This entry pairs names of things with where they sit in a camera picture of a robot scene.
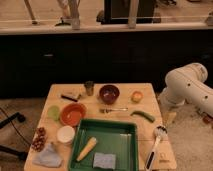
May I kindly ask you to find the red grapes bunch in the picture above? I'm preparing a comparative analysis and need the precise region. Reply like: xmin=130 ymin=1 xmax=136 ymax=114
xmin=31 ymin=127 xmax=46 ymax=152

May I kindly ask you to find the light blue cloth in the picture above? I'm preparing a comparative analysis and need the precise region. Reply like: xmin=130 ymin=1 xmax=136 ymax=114
xmin=32 ymin=143 xmax=62 ymax=168

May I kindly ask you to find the silver fork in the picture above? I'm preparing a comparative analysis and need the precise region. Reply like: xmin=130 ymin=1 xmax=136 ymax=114
xmin=99 ymin=108 xmax=128 ymax=113

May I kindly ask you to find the black stand leg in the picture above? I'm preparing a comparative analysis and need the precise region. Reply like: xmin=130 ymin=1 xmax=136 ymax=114
xmin=0 ymin=112 xmax=28 ymax=161

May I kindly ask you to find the orange peach fruit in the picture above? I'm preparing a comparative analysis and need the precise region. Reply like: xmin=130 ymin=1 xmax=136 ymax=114
xmin=131 ymin=91 xmax=143 ymax=103

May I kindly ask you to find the white dish brush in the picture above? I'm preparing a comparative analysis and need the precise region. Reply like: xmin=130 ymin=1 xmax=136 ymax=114
xmin=145 ymin=125 xmax=167 ymax=171

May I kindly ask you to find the metal cup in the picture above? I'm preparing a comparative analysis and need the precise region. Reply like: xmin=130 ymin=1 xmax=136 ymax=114
xmin=84 ymin=81 xmax=94 ymax=96

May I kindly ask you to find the blue sponge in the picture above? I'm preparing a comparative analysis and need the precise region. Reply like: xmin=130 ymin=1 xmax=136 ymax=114
xmin=93 ymin=153 xmax=116 ymax=170

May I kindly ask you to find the green plastic tray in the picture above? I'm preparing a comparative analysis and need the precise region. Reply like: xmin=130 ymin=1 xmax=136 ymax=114
xmin=68 ymin=119 xmax=139 ymax=171

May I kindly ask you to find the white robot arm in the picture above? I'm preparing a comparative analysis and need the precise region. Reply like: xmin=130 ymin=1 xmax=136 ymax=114
xmin=158 ymin=63 xmax=213 ymax=126

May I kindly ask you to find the black marker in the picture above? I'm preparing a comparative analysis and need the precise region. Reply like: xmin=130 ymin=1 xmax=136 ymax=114
xmin=61 ymin=95 xmax=78 ymax=102

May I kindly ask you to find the dark red bowl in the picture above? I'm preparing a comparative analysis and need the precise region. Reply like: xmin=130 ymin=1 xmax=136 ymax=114
xmin=99 ymin=85 xmax=120 ymax=105

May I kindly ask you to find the orange bowl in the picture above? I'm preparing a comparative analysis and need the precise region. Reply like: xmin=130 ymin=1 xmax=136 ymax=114
xmin=60 ymin=103 xmax=86 ymax=127

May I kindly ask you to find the light green cup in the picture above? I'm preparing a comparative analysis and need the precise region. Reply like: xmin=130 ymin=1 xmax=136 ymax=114
xmin=47 ymin=105 xmax=60 ymax=121

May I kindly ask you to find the white paper cup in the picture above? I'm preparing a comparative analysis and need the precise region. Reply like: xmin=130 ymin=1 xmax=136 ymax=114
xmin=57 ymin=125 xmax=75 ymax=144

